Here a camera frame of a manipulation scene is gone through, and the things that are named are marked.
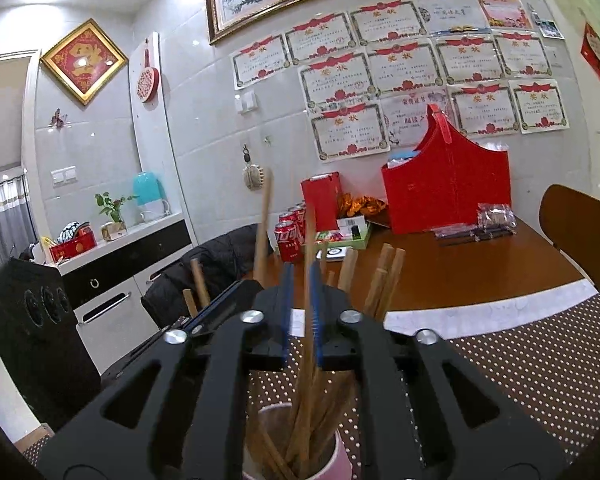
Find green tray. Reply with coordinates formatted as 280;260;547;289
314;215;371;254

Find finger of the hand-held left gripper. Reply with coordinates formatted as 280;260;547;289
100;280;266;392

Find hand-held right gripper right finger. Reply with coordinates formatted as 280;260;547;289
310;260;566;480

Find clear plastic bag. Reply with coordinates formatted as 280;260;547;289
476;203;518;233

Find red basket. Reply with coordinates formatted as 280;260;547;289
380;104;512;236

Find group of wall certificates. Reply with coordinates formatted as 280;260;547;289
230;0;571;163

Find white flat device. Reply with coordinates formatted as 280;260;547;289
320;246;356;264

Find red box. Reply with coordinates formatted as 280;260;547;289
300;171;344;245

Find small potted plant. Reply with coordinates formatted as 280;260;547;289
95;191;138;242

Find orange snack bag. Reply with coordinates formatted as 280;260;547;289
336;192;387;218

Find teal humidifier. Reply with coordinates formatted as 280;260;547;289
132;171;171;223

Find bunch of wooden chopsticks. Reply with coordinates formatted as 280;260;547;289
189;244;407;480

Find red diamond door decoration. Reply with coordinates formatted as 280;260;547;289
580;22;600;96

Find round red wall ornament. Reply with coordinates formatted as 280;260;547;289
136;38;161;104

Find black jacket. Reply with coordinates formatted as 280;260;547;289
141;224;274;323

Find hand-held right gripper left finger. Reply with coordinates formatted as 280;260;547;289
37;262;296;480

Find small wall photo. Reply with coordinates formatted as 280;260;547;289
532;7;565;40

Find white and black cabinet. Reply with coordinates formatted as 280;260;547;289
57;212;191;361

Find brown polka dot tablecloth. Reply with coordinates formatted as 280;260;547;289
250;280;600;480

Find grey window curtain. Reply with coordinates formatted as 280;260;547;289
0;175;38;281

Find black white patterned cloth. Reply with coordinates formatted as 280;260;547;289
60;220;93;243

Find gold framed red picture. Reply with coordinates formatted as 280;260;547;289
40;18;129;107

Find black pens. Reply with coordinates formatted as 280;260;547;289
432;227;513;247

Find single wooden chopstick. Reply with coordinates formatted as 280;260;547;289
294;241;320;478
253;169;274;286

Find pink cup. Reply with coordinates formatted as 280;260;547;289
242;402;353;480

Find red tin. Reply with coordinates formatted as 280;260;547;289
48;227;98;263

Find brown wooden chair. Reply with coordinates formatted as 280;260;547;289
540;184;600;291

